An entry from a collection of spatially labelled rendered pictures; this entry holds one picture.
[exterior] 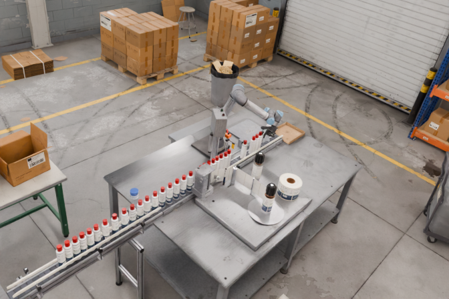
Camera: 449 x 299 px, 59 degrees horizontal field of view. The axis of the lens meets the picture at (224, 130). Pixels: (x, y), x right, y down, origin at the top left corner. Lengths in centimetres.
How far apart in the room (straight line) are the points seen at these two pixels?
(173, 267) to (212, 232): 68
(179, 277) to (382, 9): 542
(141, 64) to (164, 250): 363
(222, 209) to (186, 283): 74
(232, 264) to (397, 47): 520
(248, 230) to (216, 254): 32
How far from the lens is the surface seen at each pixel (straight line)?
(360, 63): 764
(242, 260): 310
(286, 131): 450
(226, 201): 341
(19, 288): 299
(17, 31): 811
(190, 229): 324
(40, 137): 382
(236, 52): 725
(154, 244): 392
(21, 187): 379
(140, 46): 653
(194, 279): 371
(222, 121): 332
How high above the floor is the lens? 326
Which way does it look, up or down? 34 degrees down
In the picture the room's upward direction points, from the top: 8 degrees clockwise
